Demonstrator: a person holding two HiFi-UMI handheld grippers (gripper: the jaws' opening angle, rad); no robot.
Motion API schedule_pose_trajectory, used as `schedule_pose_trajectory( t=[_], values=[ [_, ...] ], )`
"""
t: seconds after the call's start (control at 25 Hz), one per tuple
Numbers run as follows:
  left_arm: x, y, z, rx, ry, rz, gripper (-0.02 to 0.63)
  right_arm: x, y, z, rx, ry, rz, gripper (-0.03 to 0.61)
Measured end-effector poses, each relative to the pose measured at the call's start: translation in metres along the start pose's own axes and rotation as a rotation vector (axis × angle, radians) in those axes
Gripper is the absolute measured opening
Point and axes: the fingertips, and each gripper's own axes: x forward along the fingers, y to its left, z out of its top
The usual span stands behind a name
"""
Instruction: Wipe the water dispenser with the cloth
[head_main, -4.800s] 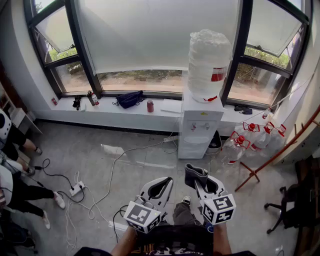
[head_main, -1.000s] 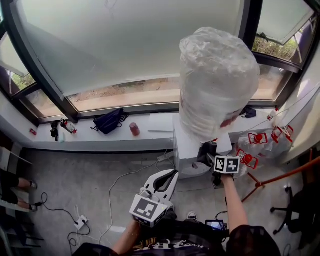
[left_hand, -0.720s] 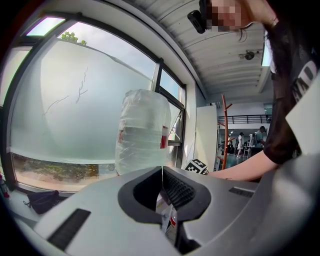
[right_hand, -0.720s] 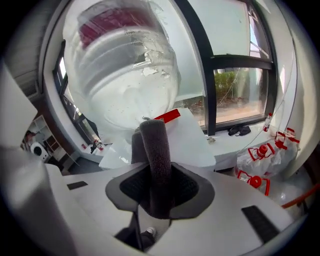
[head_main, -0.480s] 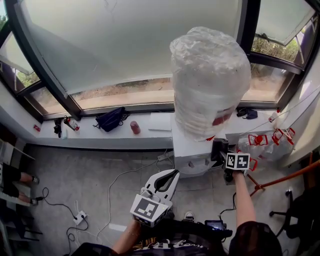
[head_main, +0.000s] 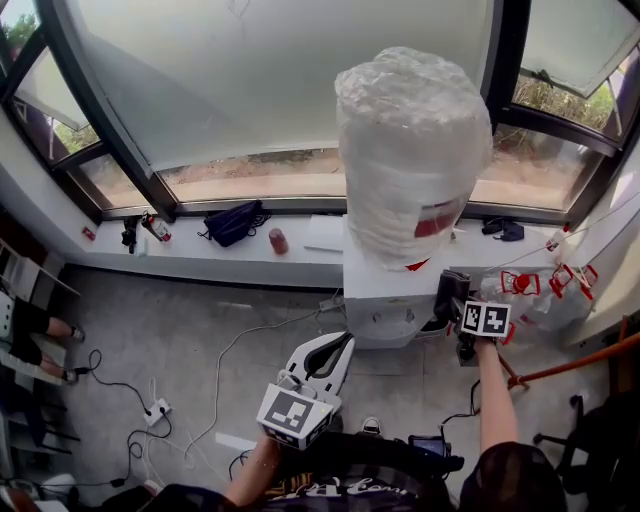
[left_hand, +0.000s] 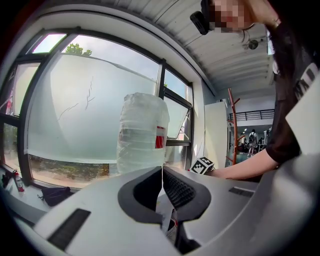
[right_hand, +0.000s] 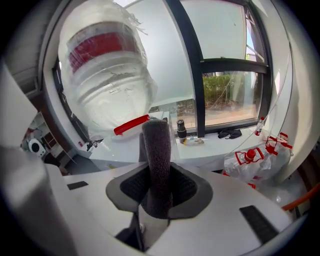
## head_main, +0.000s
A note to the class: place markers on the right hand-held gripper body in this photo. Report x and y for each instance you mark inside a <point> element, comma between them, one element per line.
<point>485,320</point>

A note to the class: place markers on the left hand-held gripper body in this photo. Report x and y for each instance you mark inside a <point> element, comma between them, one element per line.
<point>295,415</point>

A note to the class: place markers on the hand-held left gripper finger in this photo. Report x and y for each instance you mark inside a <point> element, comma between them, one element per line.
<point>346,365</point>
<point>297,357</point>

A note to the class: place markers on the white water dispenser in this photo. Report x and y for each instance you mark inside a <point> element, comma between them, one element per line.
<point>385,300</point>

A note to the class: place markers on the person's left forearm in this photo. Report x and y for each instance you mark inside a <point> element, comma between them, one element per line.
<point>255,470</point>

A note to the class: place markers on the person's right forearm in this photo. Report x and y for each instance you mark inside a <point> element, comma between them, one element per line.
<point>495,395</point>

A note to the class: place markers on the plastic-wrapped water bottle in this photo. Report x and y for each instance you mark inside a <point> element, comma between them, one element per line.
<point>405,150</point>

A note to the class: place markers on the black waste bin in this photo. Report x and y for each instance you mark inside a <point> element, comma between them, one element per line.
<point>432,327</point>

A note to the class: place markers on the long white power strip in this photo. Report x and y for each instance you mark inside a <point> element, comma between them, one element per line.
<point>331,303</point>

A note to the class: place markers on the person's right shoe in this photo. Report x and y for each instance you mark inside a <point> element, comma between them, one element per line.
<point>371,426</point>

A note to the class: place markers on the person's black shirt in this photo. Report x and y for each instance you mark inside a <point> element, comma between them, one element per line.
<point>360,475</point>

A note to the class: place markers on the black cloth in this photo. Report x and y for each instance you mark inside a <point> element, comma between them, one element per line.
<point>505,230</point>

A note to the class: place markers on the small bottle with red label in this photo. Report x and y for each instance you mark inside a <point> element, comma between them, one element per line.
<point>556,240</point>

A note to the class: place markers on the black device with screen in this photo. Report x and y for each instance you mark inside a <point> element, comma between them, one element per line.
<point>427,446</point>

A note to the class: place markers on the red cup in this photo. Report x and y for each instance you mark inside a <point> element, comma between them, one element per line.
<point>278,242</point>

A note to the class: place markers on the white flat board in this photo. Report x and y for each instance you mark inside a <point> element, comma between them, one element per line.
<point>325,232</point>

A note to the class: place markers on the square white power strip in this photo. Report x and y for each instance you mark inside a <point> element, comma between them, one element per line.
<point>157,412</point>

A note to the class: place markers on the white window sill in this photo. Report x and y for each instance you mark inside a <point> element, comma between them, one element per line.
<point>200,260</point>

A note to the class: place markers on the dark blue bag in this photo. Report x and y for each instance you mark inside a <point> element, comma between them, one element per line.
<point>232,225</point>

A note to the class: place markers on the black office chair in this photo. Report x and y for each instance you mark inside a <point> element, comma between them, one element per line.
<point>600,435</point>

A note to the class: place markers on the small black device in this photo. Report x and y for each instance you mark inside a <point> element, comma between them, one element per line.
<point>129,235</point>

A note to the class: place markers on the small red box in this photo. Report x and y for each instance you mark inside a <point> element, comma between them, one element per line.
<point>89,233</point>

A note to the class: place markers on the white shelf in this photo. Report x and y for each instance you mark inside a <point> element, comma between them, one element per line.
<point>30,272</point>

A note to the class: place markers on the white roller blind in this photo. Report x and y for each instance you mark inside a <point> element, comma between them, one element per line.
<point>250,75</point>

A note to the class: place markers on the black window frame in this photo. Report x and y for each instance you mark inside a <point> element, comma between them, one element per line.
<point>507,60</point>

